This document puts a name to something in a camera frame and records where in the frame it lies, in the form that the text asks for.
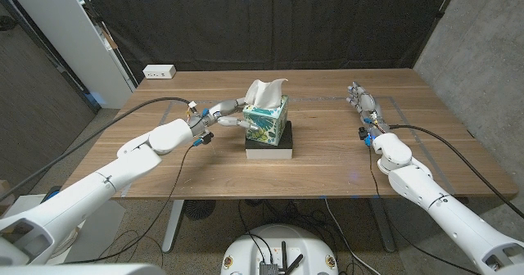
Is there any grey table leg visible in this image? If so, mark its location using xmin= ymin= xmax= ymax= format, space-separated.
xmin=370 ymin=197 xmax=396 ymax=254

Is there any dark grey fabric mat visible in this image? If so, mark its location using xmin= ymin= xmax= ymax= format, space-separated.
xmin=79 ymin=0 xmax=458 ymax=83

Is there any black backdrop stand pole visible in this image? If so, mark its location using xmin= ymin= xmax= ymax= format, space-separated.
xmin=413 ymin=0 xmax=462 ymax=67

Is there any brown cardboard box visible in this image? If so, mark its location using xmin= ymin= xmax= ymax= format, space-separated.
xmin=0 ymin=179 xmax=12 ymax=205

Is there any white power strip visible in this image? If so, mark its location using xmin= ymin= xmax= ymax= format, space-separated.
xmin=142 ymin=64 xmax=177 ymax=80

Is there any black round fan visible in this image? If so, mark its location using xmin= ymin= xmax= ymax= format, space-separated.
xmin=183 ymin=200 xmax=217 ymax=221

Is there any white floor cable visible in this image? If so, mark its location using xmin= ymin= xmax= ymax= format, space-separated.
xmin=324 ymin=197 xmax=382 ymax=275

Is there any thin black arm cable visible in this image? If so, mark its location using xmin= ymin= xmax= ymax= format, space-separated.
xmin=368 ymin=143 xmax=480 ymax=275
xmin=65 ymin=143 xmax=197 ymax=264

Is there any tilted black antenna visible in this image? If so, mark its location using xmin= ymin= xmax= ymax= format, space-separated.
xmin=286 ymin=253 xmax=305 ymax=275

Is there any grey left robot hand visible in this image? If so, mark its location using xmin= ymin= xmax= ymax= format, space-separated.
xmin=187 ymin=97 xmax=260 ymax=138

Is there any black cable to robot base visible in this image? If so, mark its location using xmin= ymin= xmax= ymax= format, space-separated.
xmin=238 ymin=201 xmax=275 ymax=264

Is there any teal leaf print tissue box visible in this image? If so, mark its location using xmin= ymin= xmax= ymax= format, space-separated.
xmin=242 ymin=94 xmax=289 ymax=147

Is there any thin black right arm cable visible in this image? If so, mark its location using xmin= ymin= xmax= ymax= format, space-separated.
xmin=368 ymin=143 xmax=480 ymax=275

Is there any white table leg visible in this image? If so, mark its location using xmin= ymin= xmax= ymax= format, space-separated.
xmin=161 ymin=199 xmax=185 ymax=254

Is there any black and white block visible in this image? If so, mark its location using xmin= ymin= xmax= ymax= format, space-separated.
xmin=244 ymin=120 xmax=294 ymax=160

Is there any white cabinet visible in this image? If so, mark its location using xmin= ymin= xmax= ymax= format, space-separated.
xmin=2 ymin=0 xmax=138 ymax=110

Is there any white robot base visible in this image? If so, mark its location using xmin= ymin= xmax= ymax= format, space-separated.
xmin=220 ymin=223 xmax=339 ymax=275

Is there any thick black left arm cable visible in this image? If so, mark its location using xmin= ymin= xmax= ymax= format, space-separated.
xmin=0 ymin=97 xmax=192 ymax=202

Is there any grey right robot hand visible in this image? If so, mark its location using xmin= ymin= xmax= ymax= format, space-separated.
xmin=346 ymin=81 xmax=390 ymax=139

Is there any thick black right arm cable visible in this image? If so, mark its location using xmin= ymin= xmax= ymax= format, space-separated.
xmin=388 ymin=124 xmax=524 ymax=219

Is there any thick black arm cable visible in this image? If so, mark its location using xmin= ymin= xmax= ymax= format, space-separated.
xmin=0 ymin=97 xmax=192 ymax=202
xmin=388 ymin=124 xmax=524 ymax=219

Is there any white robot torso edge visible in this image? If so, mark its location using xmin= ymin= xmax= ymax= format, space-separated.
xmin=0 ymin=263 xmax=167 ymax=275

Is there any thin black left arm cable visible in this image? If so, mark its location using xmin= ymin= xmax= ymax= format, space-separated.
xmin=65 ymin=143 xmax=197 ymax=264

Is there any white tissue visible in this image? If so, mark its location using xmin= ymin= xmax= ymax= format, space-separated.
xmin=244 ymin=78 xmax=288 ymax=110

